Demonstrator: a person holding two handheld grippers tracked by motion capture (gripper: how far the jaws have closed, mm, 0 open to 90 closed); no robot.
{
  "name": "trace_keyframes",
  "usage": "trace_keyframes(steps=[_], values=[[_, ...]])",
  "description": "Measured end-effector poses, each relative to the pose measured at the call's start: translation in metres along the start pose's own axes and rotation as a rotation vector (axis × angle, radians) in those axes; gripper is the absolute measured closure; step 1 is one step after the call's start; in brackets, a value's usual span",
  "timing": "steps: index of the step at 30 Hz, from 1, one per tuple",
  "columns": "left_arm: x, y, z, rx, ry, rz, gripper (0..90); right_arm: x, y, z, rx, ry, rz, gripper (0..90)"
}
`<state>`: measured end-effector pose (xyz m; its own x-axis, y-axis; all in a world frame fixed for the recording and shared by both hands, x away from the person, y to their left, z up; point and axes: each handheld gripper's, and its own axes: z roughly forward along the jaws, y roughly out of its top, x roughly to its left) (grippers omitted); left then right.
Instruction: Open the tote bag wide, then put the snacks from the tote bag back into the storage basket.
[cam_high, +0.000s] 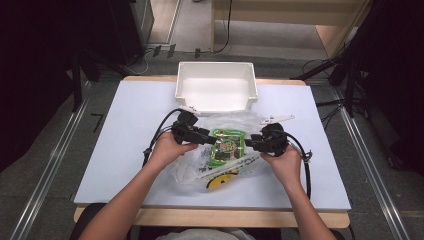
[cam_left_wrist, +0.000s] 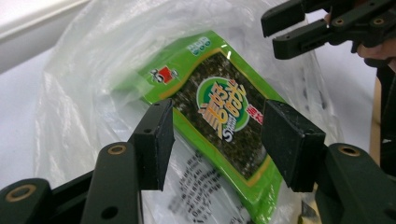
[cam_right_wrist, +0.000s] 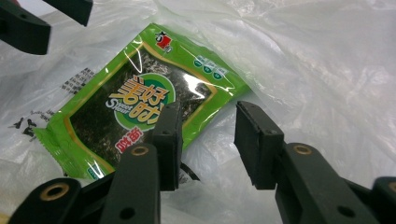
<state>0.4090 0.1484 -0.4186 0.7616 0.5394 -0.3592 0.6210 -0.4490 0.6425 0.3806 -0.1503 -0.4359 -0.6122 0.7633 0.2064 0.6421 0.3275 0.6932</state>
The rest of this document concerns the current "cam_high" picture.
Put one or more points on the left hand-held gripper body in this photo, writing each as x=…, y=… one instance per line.
x=186, y=130

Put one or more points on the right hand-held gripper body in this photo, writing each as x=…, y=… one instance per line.
x=273, y=138

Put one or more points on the green snack packet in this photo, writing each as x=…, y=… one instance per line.
x=228, y=148

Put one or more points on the translucent smiley plastic bag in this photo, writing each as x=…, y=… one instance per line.
x=196, y=173

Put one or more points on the person's left hand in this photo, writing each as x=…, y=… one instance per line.
x=168, y=150

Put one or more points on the person's right hand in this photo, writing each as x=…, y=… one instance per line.
x=283, y=166

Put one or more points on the white plastic bin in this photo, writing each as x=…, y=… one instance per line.
x=216, y=90

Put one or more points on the small black power plug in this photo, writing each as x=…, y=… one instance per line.
x=197, y=52

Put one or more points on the wooden table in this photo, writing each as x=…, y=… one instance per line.
x=213, y=218

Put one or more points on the black tripod stand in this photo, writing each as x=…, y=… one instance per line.
x=350, y=83

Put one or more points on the person's grey clothing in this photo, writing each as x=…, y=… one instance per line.
x=206, y=235

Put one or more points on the dark cabinet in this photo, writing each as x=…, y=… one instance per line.
x=133, y=30

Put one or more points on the black metal stand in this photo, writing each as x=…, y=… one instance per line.
x=77, y=83

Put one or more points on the light wooden desk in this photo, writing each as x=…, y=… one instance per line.
x=286, y=13

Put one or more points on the metal floor rail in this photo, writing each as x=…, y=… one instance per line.
x=50, y=163
x=366, y=160

